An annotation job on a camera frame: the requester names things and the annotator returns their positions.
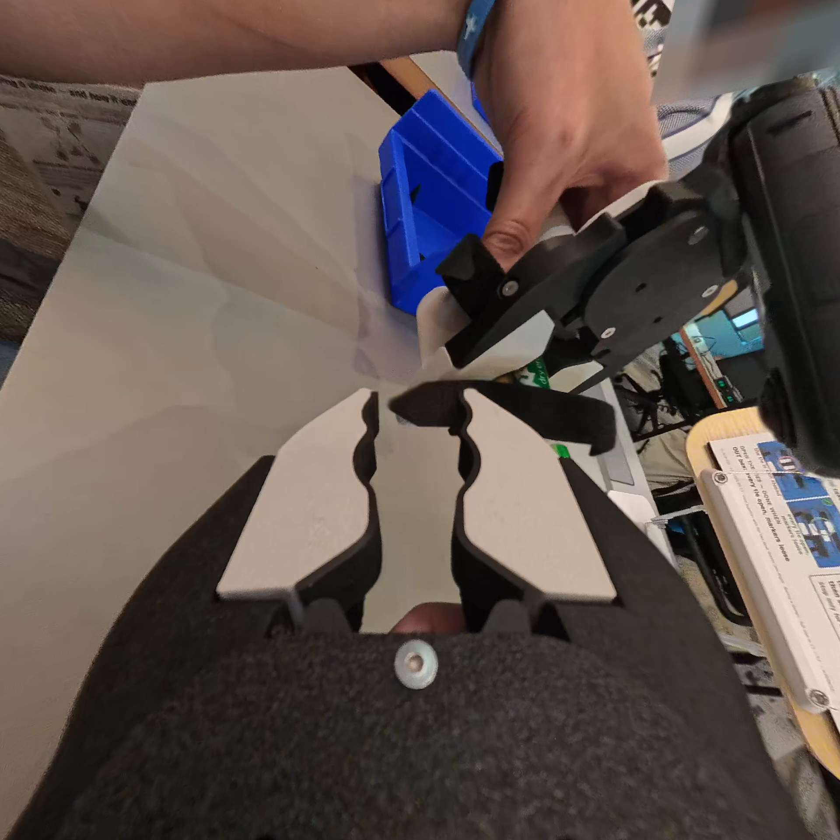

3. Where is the brown wooden table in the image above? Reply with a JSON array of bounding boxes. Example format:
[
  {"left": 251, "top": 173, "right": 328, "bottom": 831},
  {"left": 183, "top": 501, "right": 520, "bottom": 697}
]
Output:
[{"left": 678, "top": 325, "right": 731, "bottom": 409}]

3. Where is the blue plastic bin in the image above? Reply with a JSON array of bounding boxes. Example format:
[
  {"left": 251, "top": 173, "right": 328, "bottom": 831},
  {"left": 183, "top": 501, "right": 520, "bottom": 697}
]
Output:
[{"left": 378, "top": 82, "right": 505, "bottom": 316}]

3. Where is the person's left hand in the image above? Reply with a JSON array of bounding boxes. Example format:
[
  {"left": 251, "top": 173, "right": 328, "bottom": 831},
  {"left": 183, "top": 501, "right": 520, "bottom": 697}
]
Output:
[{"left": 474, "top": 0, "right": 669, "bottom": 271}]

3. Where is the black white printed tag board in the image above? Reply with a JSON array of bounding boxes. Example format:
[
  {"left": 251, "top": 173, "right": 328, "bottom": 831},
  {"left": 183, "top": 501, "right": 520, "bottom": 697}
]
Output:
[{"left": 630, "top": 0, "right": 677, "bottom": 76}]

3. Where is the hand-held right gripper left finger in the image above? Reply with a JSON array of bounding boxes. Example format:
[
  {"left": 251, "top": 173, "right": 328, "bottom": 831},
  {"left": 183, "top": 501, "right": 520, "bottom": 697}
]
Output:
[{"left": 215, "top": 387, "right": 385, "bottom": 631}]

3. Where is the person's left forearm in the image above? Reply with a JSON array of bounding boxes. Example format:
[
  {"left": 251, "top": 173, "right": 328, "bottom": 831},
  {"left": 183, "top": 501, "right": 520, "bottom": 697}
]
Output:
[{"left": 0, "top": 0, "right": 470, "bottom": 91}]

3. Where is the round light wooden table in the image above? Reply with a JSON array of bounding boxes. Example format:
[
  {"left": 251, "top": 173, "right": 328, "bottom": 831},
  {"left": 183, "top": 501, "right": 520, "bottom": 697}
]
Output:
[{"left": 685, "top": 407, "right": 840, "bottom": 783}]

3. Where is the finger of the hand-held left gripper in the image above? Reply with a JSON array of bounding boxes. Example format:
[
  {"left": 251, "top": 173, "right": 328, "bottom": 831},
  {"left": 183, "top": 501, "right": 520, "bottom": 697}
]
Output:
[
  {"left": 416, "top": 287, "right": 557, "bottom": 379},
  {"left": 389, "top": 379, "right": 618, "bottom": 458}
]

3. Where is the laminated instruction sheet board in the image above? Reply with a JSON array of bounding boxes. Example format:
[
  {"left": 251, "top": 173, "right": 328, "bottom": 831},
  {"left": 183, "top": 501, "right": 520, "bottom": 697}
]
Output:
[{"left": 698, "top": 430, "right": 840, "bottom": 718}]

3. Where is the blue wristband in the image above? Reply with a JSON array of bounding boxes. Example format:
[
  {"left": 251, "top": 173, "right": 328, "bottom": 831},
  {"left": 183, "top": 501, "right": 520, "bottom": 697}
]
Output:
[{"left": 457, "top": 0, "right": 498, "bottom": 84}]

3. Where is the white desk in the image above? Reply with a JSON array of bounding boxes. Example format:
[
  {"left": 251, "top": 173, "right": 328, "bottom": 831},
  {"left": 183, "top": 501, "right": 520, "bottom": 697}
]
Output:
[{"left": 0, "top": 56, "right": 619, "bottom": 837}]

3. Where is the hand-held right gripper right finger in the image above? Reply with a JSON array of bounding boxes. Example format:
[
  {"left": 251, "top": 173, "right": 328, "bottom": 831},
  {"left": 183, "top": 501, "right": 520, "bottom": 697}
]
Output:
[{"left": 450, "top": 387, "right": 620, "bottom": 632}]

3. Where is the green marker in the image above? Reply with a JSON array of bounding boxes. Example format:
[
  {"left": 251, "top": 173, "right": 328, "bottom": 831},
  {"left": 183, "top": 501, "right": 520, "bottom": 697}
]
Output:
[{"left": 515, "top": 356, "right": 571, "bottom": 459}]

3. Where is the printed paper sheet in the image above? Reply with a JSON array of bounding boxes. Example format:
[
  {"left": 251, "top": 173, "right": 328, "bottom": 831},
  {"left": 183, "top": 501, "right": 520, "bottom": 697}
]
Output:
[{"left": 0, "top": 74, "right": 143, "bottom": 222}]

